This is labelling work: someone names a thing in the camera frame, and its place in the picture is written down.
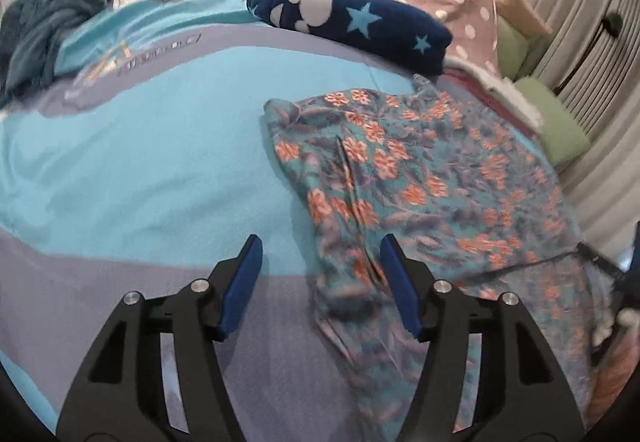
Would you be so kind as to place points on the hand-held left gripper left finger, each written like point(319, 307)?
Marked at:
point(244, 283)

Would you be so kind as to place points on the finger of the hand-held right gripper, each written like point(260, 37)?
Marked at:
point(597, 258)

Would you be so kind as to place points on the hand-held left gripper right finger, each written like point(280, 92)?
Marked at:
point(400, 287)

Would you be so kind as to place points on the floral teal and orange garment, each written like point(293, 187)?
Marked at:
point(440, 172)

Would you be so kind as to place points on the large green pillow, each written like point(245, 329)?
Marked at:
point(555, 127)

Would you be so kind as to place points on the blue and grey blanket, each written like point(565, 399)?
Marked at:
point(150, 162)

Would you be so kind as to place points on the light grey folded garment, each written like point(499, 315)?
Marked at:
point(515, 97)

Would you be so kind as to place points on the red folded garment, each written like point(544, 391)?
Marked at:
point(470, 84)

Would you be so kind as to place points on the black lamp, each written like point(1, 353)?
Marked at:
point(610, 24)

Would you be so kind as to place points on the beige pillow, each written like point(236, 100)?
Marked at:
point(525, 14)

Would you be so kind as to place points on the navy star and paw cloth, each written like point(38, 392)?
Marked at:
point(360, 22)

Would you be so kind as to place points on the dark teal knitted cloth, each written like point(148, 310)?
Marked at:
point(40, 37)

